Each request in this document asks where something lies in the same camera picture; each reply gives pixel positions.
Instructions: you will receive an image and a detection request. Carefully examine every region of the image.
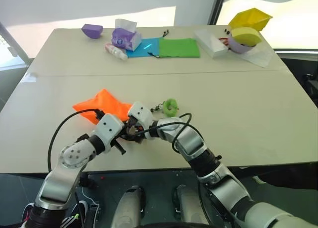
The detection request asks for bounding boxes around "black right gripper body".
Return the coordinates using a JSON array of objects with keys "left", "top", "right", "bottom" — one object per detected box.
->
[{"left": 127, "top": 115, "right": 148, "bottom": 140}]

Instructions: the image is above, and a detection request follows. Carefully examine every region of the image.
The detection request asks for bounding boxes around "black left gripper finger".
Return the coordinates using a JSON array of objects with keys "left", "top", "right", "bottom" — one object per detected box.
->
[{"left": 114, "top": 139, "right": 127, "bottom": 155}]

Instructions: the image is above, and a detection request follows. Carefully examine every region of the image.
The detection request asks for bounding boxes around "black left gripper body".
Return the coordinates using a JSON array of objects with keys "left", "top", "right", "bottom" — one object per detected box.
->
[{"left": 113, "top": 125, "right": 131, "bottom": 144}]

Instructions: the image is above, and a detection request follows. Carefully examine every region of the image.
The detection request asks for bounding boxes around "orange fabric pouch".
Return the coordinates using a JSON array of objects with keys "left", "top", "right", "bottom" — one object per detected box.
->
[{"left": 72, "top": 88, "right": 135, "bottom": 126}]

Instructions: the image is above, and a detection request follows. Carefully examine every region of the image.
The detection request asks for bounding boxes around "blue fabric pouch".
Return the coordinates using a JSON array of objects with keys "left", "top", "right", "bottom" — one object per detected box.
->
[{"left": 125, "top": 37, "right": 161, "bottom": 60}]

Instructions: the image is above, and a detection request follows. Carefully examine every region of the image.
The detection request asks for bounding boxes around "green fabric pouch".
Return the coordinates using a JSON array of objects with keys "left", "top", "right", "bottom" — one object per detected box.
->
[{"left": 158, "top": 37, "right": 201, "bottom": 59}]

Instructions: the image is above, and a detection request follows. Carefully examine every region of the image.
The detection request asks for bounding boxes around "silver left robot leg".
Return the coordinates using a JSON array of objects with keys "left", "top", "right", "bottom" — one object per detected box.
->
[{"left": 110, "top": 185, "right": 147, "bottom": 228}]

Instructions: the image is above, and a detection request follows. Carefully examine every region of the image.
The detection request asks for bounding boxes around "silver robot leg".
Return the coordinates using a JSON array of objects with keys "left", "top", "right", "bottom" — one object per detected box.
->
[
  {"left": 172, "top": 184, "right": 210, "bottom": 228},
  {"left": 110, "top": 185, "right": 147, "bottom": 228}
]

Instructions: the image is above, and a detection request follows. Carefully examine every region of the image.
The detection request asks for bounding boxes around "silver right robot leg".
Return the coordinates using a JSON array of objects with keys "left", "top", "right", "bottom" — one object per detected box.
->
[{"left": 172, "top": 184, "right": 210, "bottom": 228}]

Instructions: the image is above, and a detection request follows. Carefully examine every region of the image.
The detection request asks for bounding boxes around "black striped sneaker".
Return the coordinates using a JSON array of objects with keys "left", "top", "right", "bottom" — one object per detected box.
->
[{"left": 60, "top": 200, "right": 89, "bottom": 228}]

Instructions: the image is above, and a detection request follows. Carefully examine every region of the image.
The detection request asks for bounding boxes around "purple tissue pack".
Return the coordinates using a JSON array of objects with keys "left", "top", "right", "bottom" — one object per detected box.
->
[{"left": 111, "top": 18, "right": 143, "bottom": 52}]

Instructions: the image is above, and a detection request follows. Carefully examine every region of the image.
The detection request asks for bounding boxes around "purple angular bowl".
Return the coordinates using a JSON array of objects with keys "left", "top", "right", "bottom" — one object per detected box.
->
[{"left": 81, "top": 23, "right": 104, "bottom": 40}]

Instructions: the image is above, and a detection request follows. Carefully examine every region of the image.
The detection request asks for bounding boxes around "white rectangular box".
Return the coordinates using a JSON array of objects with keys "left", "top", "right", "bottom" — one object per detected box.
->
[{"left": 193, "top": 29, "right": 230, "bottom": 59}]

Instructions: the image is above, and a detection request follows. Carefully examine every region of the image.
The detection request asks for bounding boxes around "pink laced shoe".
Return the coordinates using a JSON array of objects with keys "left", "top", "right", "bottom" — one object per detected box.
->
[{"left": 21, "top": 202, "right": 36, "bottom": 225}]

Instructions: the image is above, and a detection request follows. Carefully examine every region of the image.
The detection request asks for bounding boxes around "lavender bowl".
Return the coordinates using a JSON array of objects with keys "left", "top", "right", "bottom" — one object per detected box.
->
[{"left": 227, "top": 35, "right": 257, "bottom": 55}]

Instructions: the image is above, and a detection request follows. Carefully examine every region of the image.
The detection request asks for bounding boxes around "clear plastic sheet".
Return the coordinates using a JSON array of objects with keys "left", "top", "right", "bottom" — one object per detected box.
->
[{"left": 237, "top": 42, "right": 275, "bottom": 69}]

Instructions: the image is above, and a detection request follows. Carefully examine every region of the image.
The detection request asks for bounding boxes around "yellow angular bin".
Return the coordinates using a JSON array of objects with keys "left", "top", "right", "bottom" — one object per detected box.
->
[{"left": 228, "top": 7, "right": 273, "bottom": 32}]

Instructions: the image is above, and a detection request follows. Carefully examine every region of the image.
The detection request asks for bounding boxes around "black chair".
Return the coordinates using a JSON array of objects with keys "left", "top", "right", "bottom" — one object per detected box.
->
[{"left": 301, "top": 73, "right": 318, "bottom": 102}]

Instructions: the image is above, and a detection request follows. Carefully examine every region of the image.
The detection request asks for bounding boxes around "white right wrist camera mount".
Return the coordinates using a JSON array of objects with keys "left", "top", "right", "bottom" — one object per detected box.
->
[{"left": 127, "top": 101, "right": 153, "bottom": 129}]

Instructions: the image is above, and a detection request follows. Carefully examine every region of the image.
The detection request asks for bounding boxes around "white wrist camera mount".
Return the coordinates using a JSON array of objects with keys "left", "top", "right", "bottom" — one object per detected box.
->
[
  {"left": 95, "top": 113, "right": 125, "bottom": 155},
  {"left": 127, "top": 101, "right": 153, "bottom": 129}
]

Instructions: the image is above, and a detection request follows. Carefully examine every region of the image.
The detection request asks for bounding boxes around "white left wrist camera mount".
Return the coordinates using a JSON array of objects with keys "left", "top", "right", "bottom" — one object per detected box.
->
[{"left": 95, "top": 113, "right": 125, "bottom": 155}]

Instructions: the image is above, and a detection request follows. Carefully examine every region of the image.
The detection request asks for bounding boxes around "green fuzzy ring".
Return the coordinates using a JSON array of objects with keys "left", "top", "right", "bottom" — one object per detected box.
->
[{"left": 162, "top": 97, "right": 179, "bottom": 118}]

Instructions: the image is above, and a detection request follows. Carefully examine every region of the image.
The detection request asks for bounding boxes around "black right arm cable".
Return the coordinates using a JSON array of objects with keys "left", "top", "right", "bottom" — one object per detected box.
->
[{"left": 142, "top": 113, "right": 193, "bottom": 152}]

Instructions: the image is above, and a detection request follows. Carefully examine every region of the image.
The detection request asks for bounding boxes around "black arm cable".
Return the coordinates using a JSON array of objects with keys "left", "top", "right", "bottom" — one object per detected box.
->
[
  {"left": 142, "top": 113, "right": 193, "bottom": 152},
  {"left": 47, "top": 108, "right": 105, "bottom": 174}
]

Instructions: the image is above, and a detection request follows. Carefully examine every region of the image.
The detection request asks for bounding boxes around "white floor cable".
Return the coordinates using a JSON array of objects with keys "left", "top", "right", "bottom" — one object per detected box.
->
[{"left": 81, "top": 187, "right": 100, "bottom": 207}]

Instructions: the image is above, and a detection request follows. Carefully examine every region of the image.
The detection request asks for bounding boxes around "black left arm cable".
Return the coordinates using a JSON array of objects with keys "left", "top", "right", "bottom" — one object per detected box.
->
[{"left": 47, "top": 108, "right": 105, "bottom": 174}]

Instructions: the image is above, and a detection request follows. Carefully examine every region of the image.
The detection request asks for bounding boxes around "red cord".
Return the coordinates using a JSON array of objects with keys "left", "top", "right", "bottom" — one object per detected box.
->
[{"left": 218, "top": 37, "right": 231, "bottom": 49}]

